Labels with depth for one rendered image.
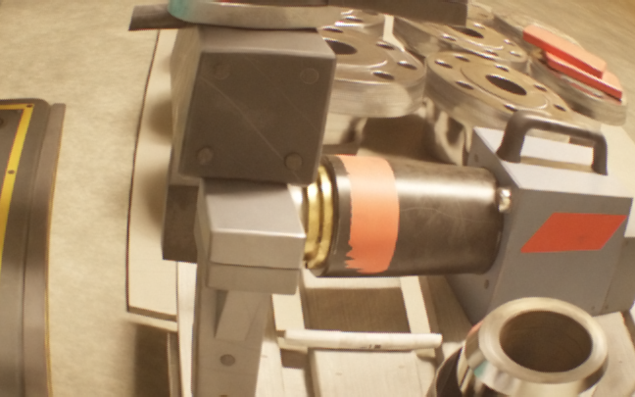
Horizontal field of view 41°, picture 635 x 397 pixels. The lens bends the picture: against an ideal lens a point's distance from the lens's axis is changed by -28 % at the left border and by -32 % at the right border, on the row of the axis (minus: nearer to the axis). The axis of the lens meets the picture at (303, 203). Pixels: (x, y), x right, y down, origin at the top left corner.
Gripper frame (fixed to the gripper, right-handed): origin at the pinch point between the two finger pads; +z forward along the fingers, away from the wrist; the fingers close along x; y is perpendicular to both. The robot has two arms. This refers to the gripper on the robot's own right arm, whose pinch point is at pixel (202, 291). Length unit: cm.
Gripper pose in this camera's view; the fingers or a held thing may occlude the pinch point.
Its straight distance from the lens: 48.5
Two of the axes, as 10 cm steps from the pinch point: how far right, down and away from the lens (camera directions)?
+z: -1.6, 8.9, 4.2
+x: 1.7, 4.5, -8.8
